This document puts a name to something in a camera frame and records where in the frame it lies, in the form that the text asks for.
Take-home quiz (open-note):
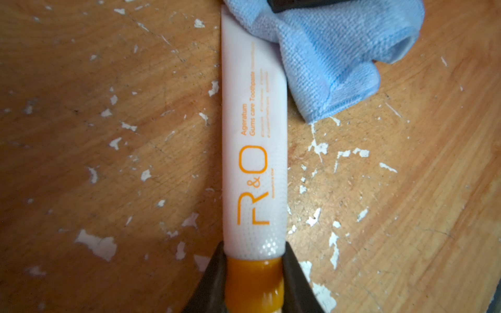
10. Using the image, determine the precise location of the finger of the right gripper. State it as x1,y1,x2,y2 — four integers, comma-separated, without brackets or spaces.
267,0,344,13

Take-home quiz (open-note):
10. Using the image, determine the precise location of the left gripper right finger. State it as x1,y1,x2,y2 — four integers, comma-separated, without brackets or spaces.
282,242,324,313

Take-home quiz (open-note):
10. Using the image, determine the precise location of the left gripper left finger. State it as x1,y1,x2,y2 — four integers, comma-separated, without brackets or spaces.
182,241,228,313

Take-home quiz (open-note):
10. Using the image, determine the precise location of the orange cap toothpaste tube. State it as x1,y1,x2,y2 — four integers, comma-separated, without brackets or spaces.
221,7,288,312

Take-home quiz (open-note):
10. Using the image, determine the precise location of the blue microfiber cloth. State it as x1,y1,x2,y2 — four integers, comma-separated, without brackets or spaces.
226,1,425,124

